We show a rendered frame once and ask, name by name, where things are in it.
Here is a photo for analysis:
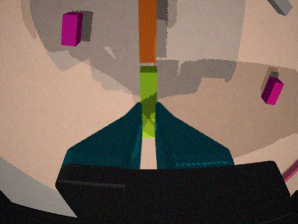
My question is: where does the lime green rod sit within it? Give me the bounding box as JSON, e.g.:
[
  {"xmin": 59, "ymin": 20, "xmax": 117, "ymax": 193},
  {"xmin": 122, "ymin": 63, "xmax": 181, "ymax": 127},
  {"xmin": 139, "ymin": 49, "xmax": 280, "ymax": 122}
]
[{"xmin": 140, "ymin": 66, "xmax": 157, "ymax": 138}]

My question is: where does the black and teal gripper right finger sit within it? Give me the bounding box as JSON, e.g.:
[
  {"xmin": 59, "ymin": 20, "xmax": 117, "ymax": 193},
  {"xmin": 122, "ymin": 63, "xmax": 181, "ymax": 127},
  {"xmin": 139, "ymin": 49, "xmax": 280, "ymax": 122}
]
[{"xmin": 155, "ymin": 102, "xmax": 235, "ymax": 169}]

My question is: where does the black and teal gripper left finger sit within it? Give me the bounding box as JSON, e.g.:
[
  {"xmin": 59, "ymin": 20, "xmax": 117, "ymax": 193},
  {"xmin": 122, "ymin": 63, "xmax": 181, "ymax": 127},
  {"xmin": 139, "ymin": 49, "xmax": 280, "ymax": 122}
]
[{"xmin": 61, "ymin": 102, "xmax": 142, "ymax": 169}]

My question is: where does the orange rod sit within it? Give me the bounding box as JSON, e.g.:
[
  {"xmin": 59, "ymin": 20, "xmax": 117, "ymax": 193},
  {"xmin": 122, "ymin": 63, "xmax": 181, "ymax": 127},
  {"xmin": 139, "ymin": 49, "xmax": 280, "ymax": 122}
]
[{"xmin": 138, "ymin": 0, "xmax": 157, "ymax": 63}]

